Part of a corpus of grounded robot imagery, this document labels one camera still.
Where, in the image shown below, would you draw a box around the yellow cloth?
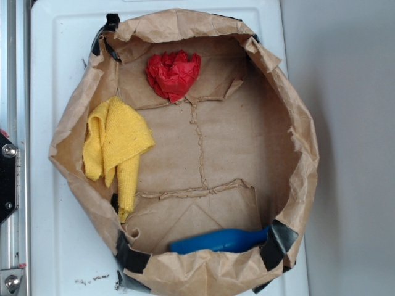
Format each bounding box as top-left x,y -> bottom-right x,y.
83,96 -> 155,224

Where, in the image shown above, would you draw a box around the brown paper bag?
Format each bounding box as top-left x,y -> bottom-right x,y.
49,9 -> 319,295

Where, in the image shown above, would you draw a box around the red crumpled paper ball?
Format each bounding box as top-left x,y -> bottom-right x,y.
146,50 -> 201,103

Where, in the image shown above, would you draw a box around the blue plastic bottle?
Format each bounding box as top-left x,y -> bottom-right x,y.
170,226 -> 270,255

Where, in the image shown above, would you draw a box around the black bracket plate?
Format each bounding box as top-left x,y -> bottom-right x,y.
0,132 -> 18,224

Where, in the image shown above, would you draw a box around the aluminium frame rail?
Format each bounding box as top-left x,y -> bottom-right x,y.
1,1 -> 31,295

